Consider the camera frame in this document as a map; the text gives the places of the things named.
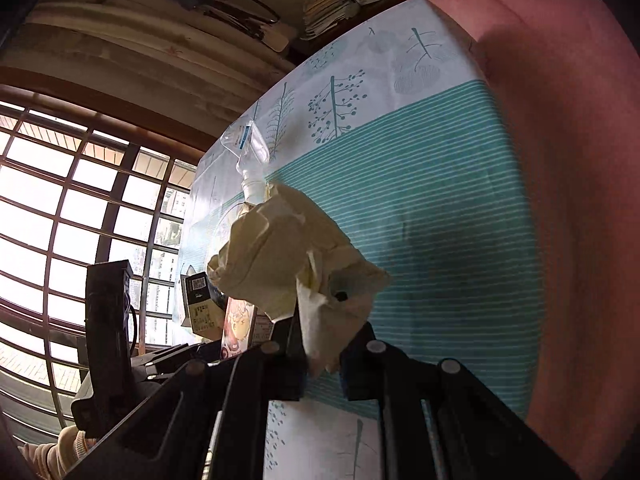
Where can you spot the teal leaf print tablecloth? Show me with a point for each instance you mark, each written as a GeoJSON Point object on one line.
{"type": "Point", "coordinates": [425, 210]}

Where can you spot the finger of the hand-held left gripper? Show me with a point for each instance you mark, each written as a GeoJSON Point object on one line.
{"type": "Point", "coordinates": [165, 360]}

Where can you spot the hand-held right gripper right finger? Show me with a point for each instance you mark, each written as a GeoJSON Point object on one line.
{"type": "Point", "coordinates": [352, 380]}

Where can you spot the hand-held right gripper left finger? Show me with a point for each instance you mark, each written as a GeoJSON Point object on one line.
{"type": "Point", "coordinates": [295, 385]}

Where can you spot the beige curtain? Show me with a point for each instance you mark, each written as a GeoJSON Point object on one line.
{"type": "Point", "coordinates": [150, 50]}

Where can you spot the beige flat paddle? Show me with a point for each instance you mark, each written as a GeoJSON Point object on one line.
{"type": "Point", "coordinates": [275, 39]}

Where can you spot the pink bed sheet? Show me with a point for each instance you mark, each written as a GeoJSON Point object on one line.
{"type": "Point", "coordinates": [575, 160]}

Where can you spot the dark printed carton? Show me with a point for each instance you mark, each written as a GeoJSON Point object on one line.
{"type": "Point", "coordinates": [200, 305]}

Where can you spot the red cartoon milk carton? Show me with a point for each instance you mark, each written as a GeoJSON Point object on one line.
{"type": "Point", "coordinates": [240, 325]}

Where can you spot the stack of books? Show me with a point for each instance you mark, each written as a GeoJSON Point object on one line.
{"type": "Point", "coordinates": [325, 10]}

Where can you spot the clear plastic bottle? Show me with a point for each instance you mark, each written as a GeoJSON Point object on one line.
{"type": "Point", "coordinates": [247, 145]}

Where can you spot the window with metal grille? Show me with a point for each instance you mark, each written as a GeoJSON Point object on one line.
{"type": "Point", "coordinates": [50, 170]}

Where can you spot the person's left forearm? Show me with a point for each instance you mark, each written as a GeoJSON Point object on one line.
{"type": "Point", "coordinates": [55, 455]}

